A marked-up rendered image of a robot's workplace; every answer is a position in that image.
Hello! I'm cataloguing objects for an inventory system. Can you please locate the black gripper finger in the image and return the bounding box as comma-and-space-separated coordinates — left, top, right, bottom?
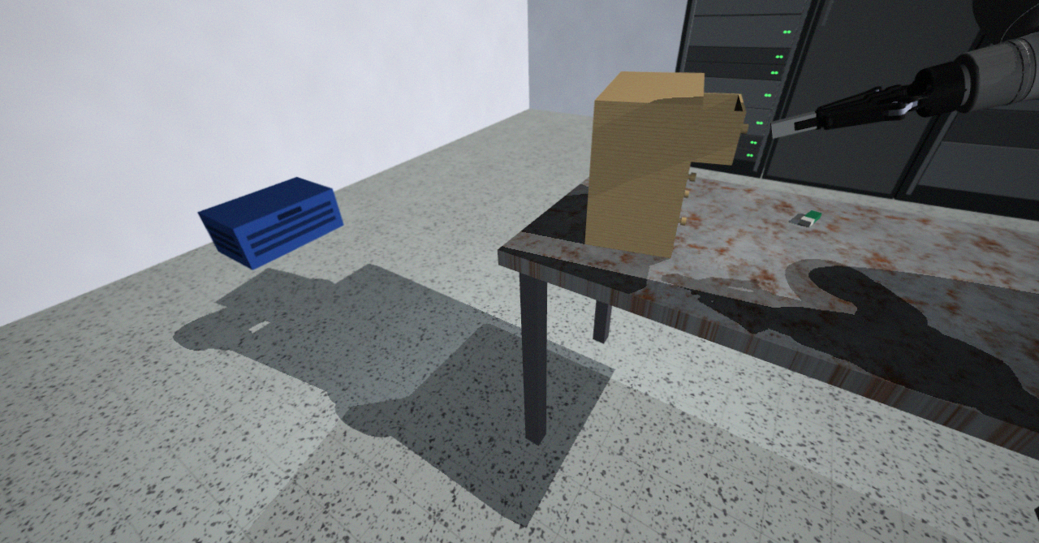
770, 84, 901, 127
771, 88, 918, 138

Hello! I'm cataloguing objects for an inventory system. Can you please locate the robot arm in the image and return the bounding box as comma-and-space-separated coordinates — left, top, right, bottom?
954, 0, 1039, 113

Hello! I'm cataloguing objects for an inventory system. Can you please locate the small wooden chest of drawers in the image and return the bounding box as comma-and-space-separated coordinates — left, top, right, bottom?
585, 71, 705, 257

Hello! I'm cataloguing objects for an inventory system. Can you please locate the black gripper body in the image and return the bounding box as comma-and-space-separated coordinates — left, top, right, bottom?
877, 62, 967, 118

